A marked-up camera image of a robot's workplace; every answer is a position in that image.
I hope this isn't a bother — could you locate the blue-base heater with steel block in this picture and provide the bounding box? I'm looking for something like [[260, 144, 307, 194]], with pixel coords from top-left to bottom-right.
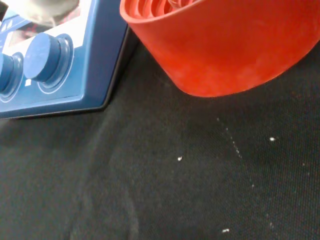
[[0, 0, 140, 120]]

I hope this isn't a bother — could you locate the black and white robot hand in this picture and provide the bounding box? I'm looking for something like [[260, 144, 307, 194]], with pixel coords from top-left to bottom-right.
[[7, 0, 81, 26]]

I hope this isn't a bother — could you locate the black bench cloth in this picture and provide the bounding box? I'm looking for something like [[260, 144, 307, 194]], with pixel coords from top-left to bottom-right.
[[0, 37, 320, 240]]

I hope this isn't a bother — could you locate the red flask support ring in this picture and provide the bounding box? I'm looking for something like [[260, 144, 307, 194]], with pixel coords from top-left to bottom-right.
[[119, 0, 320, 98]]

